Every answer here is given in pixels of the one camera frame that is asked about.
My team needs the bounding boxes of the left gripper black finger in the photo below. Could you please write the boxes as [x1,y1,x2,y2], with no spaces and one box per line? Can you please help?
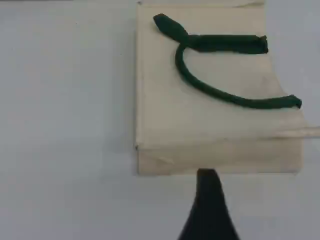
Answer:
[176,169,242,240]

